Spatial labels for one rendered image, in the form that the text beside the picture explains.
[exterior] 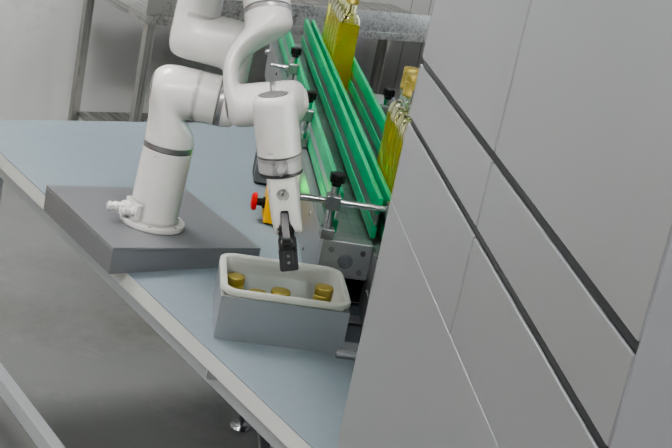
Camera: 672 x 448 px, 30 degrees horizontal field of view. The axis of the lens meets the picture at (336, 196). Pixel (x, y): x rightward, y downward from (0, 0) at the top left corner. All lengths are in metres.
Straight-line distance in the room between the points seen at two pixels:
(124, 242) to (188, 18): 0.43
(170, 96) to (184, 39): 0.11
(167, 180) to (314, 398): 0.60
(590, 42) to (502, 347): 0.23
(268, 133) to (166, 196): 0.39
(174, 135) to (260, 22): 0.31
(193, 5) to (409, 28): 3.08
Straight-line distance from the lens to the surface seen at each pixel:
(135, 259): 2.33
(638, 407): 0.70
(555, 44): 0.90
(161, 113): 2.35
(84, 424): 3.35
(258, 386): 2.00
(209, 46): 2.34
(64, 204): 2.49
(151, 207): 2.40
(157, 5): 4.71
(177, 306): 2.22
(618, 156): 0.75
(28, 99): 5.49
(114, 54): 5.58
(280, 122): 2.06
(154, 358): 3.73
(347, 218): 2.42
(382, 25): 5.28
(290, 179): 2.08
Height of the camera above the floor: 1.64
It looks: 17 degrees down
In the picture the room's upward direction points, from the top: 12 degrees clockwise
